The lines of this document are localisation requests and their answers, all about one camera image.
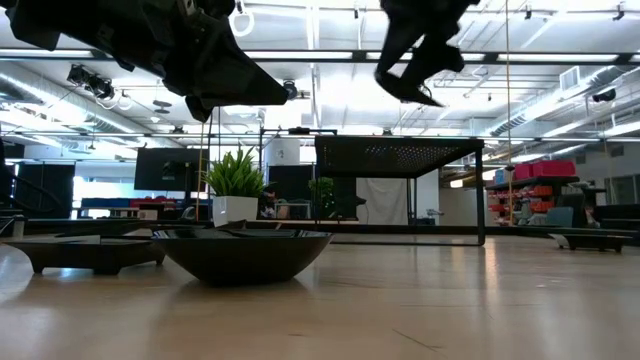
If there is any white hanging cable ring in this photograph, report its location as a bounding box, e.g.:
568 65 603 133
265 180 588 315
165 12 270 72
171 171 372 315
228 9 255 39

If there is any black square mini plate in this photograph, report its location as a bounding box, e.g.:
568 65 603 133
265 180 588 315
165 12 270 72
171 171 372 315
548 231 635 254
4 234 166 276
147 223 207 232

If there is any dark storage rack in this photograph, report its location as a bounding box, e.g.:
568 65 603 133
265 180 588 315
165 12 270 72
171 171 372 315
484 174 609 227

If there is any black overhead frame bar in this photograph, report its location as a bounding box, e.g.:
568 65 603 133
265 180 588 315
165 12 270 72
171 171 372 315
0 48 640 65

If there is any white ceiling air vent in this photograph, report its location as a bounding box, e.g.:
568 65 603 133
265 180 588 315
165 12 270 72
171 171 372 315
558 66 582 92

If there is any dark cabinet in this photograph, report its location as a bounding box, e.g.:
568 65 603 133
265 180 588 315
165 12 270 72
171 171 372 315
14 162 76 220

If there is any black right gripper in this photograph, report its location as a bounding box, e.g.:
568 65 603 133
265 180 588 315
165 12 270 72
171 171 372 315
375 0 481 89

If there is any green plant in white pot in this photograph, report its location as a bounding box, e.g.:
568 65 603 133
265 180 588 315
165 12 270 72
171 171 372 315
202 147 266 227

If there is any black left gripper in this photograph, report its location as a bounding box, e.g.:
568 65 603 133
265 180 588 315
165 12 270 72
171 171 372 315
94 0 290 124

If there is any small dark green plant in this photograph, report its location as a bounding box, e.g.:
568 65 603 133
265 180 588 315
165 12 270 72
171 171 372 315
307 176 337 220

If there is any large red storage bin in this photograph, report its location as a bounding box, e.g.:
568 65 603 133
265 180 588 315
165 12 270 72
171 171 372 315
530 159 577 178

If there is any black perforated metal shelf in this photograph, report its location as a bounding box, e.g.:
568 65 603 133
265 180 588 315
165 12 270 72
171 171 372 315
314 135 486 247

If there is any black monitor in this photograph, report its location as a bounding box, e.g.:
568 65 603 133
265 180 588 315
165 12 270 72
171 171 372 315
133 147 210 192

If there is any yellow hanging rope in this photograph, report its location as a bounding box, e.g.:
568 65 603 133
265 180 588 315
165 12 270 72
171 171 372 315
503 0 515 224

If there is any black leaf-shaped mini plate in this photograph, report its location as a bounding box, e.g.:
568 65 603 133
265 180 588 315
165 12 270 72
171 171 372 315
151 227 335 287

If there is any black teardrop mini plate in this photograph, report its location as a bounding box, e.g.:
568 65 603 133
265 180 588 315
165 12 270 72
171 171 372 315
215 218 250 232
374 72 445 109

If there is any person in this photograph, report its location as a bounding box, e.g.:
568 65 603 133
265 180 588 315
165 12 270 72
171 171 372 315
258 187 292 220

